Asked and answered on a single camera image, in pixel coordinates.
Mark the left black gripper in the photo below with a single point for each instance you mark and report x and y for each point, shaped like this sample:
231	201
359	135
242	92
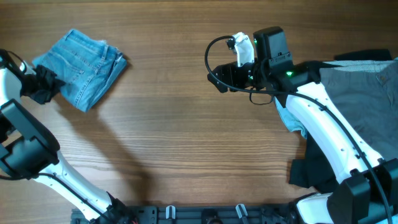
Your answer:
52	84

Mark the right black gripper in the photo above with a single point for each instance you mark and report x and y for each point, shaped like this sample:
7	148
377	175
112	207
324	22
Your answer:
233	68

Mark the light blue denim jeans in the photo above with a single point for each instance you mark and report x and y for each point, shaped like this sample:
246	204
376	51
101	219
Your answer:
88	67

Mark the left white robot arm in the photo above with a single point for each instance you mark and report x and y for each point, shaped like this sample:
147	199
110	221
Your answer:
36	155

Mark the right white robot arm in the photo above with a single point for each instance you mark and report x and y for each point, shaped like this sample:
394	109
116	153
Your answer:
367	182

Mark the light blue shirt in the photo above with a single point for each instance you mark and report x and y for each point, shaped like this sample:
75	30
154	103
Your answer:
290	121

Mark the black garment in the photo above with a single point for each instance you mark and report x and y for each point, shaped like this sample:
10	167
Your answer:
314	169

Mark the grey garment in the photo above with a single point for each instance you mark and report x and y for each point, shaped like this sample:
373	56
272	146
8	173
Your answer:
365	93

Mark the right white rail clip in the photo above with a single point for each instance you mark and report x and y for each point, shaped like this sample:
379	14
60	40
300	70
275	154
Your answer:
241	211

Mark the white rail clip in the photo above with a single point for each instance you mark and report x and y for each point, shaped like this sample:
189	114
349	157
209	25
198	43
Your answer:
241	211
170	212

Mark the left white rail clip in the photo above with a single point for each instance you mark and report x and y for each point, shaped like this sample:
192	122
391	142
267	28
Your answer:
170	212

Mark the black mounting rail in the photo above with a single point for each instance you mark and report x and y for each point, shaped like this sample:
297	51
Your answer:
264	214

